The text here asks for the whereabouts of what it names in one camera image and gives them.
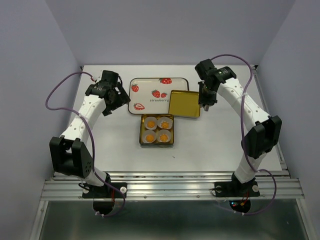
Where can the black gold cookie tin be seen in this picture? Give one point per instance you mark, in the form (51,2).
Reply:
(155,144)

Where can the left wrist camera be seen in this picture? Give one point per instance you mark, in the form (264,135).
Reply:
(109,76)

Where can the strawberry print tray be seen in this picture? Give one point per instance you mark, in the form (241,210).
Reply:
(152,95)

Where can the white paper cup front right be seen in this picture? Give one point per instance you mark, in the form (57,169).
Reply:
(167,132)

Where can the white paper cup back right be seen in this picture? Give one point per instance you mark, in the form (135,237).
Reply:
(164,118)

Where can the white paper cup front left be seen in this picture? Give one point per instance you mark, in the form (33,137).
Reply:
(146,133)

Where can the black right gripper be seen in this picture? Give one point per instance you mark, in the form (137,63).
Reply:
(203,100)

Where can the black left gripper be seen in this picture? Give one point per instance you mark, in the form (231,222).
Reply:
(123,99)

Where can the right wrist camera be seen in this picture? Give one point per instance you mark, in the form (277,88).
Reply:
(203,67)

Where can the gold tin lid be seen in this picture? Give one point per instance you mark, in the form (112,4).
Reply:
(184,103)

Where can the orange swirl cookie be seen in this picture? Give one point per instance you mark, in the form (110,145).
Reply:
(165,125)

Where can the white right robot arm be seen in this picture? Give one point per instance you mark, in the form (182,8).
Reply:
(259,130)

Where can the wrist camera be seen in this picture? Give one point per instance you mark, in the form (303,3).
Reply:
(203,67)
(109,76)

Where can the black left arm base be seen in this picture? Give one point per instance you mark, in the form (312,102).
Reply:
(103,192)

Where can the aluminium table edge rail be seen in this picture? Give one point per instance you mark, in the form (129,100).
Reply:
(274,122)

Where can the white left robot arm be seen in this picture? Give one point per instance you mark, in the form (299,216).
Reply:
(69,153)

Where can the steel tongs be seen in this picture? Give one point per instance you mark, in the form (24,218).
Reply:
(206,107)

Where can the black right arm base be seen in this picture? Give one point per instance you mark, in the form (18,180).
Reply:
(233,189)

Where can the aluminium front frame rail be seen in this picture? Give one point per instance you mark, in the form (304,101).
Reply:
(162,186)

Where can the white paper cup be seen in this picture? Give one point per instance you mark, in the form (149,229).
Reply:
(150,118)
(164,118)
(146,133)
(167,132)

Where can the white paper cup back left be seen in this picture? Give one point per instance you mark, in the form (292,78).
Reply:
(150,118)

